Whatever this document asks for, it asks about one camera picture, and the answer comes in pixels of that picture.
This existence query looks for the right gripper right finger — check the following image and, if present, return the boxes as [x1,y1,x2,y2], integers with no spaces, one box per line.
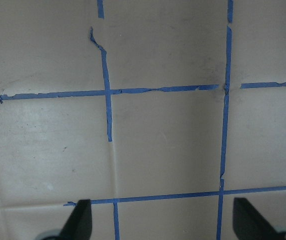
[232,197,283,240]

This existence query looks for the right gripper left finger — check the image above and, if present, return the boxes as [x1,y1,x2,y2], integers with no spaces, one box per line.
[58,199,93,240]

